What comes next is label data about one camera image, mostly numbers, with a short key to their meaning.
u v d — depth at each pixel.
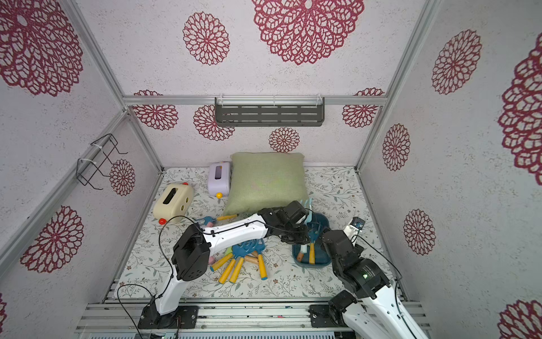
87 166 0.73
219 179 1.03
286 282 0.82
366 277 0.47
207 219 1.01
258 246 0.88
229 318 0.75
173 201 0.95
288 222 0.66
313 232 0.93
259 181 1.00
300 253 0.86
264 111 0.95
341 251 0.52
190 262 0.50
